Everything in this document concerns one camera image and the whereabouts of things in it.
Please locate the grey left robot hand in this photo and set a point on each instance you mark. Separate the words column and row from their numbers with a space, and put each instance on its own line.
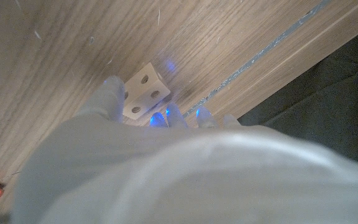
column 182, row 180

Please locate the wooden block with holes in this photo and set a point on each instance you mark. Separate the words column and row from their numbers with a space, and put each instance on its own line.
column 145, row 90

